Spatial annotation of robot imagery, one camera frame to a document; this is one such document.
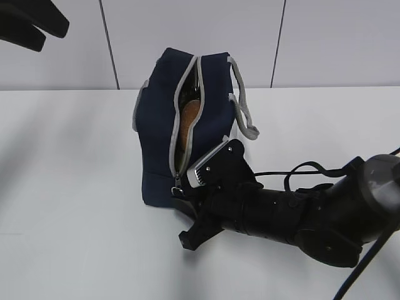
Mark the navy blue lunch bag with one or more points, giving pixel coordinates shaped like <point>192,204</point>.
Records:
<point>177,78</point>

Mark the brown bread loaf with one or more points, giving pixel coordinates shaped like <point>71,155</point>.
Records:
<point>188,115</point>

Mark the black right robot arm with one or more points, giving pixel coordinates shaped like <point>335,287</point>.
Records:
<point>329,222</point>

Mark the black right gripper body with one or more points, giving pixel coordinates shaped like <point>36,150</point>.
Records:
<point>221,209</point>

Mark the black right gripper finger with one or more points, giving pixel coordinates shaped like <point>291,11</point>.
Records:
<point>188,207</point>

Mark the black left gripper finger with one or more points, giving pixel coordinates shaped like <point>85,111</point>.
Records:
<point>21,33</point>
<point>45,15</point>

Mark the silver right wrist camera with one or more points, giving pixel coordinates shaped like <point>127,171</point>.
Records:
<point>224,165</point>

